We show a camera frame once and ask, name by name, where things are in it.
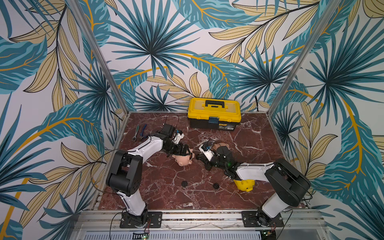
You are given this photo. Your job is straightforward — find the left aluminium corner post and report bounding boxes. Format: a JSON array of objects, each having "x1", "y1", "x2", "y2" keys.
[{"x1": 68, "y1": 0, "x2": 129, "y2": 116}]

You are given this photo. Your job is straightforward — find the yellow black plastic toolbox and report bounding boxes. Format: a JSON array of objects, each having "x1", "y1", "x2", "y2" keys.
[{"x1": 188, "y1": 98, "x2": 242, "y2": 131}]

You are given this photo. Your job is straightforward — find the blue handled pliers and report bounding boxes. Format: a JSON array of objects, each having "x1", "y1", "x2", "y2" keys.
[{"x1": 140, "y1": 124, "x2": 147, "y2": 142}]

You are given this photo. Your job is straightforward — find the aluminium corner post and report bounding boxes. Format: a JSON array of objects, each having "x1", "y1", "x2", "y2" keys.
[
  {"x1": 68, "y1": 0, "x2": 129, "y2": 116},
  {"x1": 267, "y1": 0, "x2": 341, "y2": 118}
]

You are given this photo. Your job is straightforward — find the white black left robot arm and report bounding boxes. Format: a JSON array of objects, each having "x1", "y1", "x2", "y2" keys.
[{"x1": 106, "y1": 134, "x2": 195, "y2": 217}]

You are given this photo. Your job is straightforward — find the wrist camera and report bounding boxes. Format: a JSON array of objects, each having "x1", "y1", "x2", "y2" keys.
[
  {"x1": 160, "y1": 124, "x2": 185, "y2": 144},
  {"x1": 199, "y1": 141, "x2": 215, "y2": 162}
]

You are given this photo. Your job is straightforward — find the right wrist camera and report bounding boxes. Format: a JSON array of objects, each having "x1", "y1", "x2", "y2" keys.
[{"x1": 199, "y1": 141, "x2": 215, "y2": 162}]

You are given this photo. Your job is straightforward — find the dark pink piggy bank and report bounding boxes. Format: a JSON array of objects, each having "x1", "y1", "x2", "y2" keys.
[{"x1": 212, "y1": 142, "x2": 230, "y2": 151}]

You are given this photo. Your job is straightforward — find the green handled wrench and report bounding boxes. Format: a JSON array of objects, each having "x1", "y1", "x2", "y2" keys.
[{"x1": 132, "y1": 125, "x2": 140, "y2": 142}]

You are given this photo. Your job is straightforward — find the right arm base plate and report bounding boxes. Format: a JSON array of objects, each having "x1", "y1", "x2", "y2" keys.
[{"x1": 241, "y1": 211, "x2": 284, "y2": 228}]

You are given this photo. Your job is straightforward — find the aluminium front rail frame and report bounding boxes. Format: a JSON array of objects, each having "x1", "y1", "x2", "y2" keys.
[{"x1": 70, "y1": 209, "x2": 332, "y2": 240}]

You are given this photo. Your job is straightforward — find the yellow piggy bank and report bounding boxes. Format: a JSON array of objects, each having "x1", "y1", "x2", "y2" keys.
[{"x1": 234, "y1": 180, "x2": 255, "y2": 192}]

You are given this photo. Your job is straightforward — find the right aluminium corner post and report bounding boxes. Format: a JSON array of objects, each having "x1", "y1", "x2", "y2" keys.
[{"x1": 267, "y1": 0, "x2": 341, "y2": 118}]

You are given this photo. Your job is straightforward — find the light pink piggy bank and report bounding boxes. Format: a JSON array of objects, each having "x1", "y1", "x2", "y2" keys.
[{"x1": 172, "y1": 153, "x2": 195, "y2": 167}]

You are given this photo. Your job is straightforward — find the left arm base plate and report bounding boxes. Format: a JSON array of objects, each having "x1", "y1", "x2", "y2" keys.
[{"x1": 120, "y1": 211, "x2": 163, "y2": 229}]

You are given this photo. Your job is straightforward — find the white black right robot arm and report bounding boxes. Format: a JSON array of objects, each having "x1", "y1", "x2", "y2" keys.
[{"x1": 198, "y1": 143, "x2": 311, "y2": 221}]

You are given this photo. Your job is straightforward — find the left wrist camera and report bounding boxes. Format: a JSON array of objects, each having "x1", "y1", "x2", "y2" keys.
[{"x1": 160, "y1": 124, "x2": 185, "y2": 144}]

